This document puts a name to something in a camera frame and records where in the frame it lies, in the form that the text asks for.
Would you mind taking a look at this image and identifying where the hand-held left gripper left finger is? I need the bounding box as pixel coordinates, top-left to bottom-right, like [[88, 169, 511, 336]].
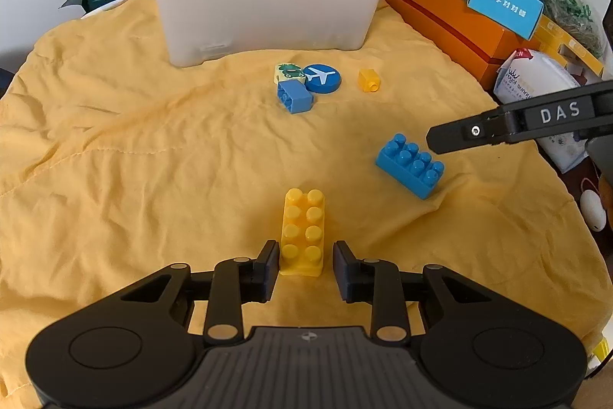
[[122, 240, 281, 340]]

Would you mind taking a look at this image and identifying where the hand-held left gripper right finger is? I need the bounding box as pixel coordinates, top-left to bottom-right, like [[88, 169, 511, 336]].
[[333, 240, 487, 343]]

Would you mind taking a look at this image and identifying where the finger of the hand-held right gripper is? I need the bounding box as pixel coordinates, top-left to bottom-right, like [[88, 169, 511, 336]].
[[427, 82, 613, 154]]

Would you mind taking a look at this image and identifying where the yellow building block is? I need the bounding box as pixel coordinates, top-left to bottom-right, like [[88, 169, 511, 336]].
[[279, 187, 326, 278]]

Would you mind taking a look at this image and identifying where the blue building block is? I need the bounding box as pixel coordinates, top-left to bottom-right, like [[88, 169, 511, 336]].
[[375, 132, 445, 200]]

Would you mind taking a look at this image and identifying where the white oval object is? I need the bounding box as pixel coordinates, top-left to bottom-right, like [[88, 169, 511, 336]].
[[579, 189, 606, 232]]

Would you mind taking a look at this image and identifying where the white printed packet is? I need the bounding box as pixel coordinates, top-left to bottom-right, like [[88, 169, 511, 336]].
[[493, 49, 592, 172]]

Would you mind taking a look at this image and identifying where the orange box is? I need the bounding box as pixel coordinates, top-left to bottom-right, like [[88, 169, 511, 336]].
[[382, 0, 530, 91]]

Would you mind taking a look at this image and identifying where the small yellow block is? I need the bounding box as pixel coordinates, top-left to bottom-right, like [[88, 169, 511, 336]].
[[358, 69, 379, 94]]

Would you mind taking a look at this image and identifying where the yellow box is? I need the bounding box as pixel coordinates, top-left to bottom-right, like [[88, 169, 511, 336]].
[[531, 13, 605, 79]]

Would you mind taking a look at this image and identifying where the blue card box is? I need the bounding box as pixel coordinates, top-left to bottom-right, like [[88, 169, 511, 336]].
[[467, 0, 545, 41]]

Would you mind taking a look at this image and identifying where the bag of green pieces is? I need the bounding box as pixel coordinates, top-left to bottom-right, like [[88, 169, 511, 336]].
[[503, 0, 606, 60]]

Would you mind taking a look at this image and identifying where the blue round airplane disc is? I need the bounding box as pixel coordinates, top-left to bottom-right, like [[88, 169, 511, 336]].
[[303, 64, 342, 94]]

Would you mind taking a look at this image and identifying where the small light blue block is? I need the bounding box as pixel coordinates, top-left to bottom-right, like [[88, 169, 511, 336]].
[[276, 80, 314, 115]]

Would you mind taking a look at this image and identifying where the yellow cloth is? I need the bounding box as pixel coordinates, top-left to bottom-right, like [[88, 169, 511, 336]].
[[0, 0, 606, 409]]

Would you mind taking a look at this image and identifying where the frog print block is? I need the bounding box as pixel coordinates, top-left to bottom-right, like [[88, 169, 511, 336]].
[[273, 62, 307, 85]]

